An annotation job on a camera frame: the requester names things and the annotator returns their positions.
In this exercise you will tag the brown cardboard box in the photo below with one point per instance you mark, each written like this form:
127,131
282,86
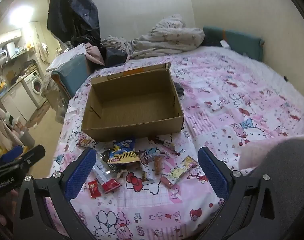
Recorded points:
132,110

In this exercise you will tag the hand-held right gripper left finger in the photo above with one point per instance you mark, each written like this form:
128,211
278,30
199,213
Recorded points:
80,173

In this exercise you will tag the white tag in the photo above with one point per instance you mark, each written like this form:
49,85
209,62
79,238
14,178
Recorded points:
225,43

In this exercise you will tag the dark hanging plastic sheet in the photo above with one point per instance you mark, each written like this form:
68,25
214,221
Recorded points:
72,10

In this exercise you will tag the small red candy packet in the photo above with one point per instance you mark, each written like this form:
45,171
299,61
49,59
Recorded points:
94,188

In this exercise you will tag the pink cloth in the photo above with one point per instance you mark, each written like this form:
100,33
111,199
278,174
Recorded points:
94,53

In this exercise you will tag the light blue snack packet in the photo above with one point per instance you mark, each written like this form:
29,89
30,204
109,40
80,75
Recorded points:
153,152

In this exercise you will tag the brown chocolate snack packet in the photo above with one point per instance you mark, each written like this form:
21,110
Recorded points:
144,160

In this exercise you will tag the pink sausage stick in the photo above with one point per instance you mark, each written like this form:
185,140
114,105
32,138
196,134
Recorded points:
167,181

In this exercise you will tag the white washing machine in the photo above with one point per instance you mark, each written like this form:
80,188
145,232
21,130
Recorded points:
35,87

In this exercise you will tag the grey cloth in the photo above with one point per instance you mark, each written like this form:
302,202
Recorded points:
179,90

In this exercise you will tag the pink printed bedsheet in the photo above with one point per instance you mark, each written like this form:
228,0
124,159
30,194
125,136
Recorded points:
242,100

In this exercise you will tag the white kitchen cabinet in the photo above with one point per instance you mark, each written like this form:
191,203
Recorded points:
16,102

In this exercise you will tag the dark foil snack packet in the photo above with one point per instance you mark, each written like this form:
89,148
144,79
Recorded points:
105,155

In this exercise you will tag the blue and yellow chips bag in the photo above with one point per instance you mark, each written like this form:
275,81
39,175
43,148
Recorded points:
123,152

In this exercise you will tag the white and blue snack packet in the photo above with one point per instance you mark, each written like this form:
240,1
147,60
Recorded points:
100,171

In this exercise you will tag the yellow cartoon snack packet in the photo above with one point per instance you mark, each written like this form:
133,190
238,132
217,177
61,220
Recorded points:
183,170

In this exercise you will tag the red and brown snack packet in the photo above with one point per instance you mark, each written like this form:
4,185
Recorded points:
85,142

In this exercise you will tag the teal headboard cushion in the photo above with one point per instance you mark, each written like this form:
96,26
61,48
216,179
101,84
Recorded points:
242,42

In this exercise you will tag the brown sausage stick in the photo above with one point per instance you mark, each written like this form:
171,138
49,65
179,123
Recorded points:
157,166

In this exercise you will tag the teal cushion with white cover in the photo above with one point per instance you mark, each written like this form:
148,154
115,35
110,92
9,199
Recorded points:
72,75

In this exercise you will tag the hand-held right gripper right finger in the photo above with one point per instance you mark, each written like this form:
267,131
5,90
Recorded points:
213,175

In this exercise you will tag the crumpled white floral blanket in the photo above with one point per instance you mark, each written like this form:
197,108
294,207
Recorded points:
167,37

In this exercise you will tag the white countertop appliance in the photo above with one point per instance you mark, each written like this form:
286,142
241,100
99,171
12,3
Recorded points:
1,55

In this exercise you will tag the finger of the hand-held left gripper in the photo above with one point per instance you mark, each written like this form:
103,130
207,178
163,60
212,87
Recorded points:
13,153
33,154

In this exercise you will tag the grey waste bin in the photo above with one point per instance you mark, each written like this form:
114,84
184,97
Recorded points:
27,138

